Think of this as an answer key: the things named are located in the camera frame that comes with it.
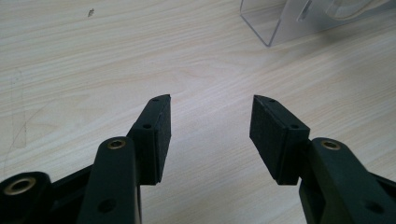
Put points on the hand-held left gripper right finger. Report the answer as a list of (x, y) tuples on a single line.
[(274, 140)]

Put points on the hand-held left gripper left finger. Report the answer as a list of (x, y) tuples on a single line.
[(152, 143)]

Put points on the clear acrylic rack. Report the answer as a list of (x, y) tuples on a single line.
[(299, 21)]

